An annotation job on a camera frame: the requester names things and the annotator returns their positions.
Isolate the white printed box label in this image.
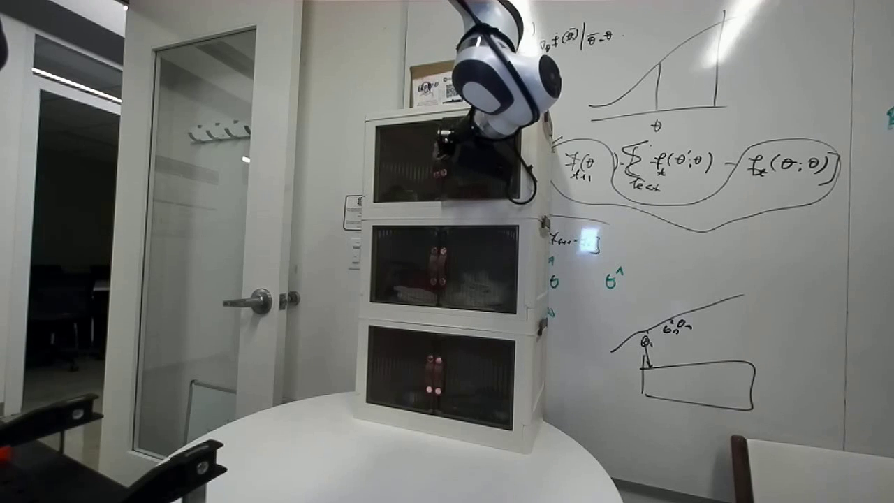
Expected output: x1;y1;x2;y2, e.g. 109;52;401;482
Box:
413;71;468;109

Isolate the silver door lever handle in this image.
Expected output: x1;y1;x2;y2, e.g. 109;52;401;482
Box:
222;288;275;317

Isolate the black clamp bar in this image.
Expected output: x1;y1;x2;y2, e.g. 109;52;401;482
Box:
0;393;105;450
123;435;229;503

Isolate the white three-tier cabinet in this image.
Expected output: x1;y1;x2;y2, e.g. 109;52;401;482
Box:
355;104;557;456

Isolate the large white whiteboard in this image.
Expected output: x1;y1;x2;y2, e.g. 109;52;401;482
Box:
401;0;894;491

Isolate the wooden chair white seat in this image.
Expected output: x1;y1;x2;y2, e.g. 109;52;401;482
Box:
726;431;894;503

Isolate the brown cardboard box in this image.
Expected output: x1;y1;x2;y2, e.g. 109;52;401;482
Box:
408;59;469;111

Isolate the white framed glass partition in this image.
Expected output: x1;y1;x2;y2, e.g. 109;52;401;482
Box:
0;14;127;415

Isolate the white coat hook rack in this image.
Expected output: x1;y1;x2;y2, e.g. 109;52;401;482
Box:
188;120;254;148

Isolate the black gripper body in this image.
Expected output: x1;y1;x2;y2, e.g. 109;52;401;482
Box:
462;111;525;176

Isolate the small bright square sticker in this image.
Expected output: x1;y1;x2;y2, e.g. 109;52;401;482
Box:
577;222;603;256

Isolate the white wall switch plate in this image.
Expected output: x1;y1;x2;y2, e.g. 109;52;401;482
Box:
341;190;366;234

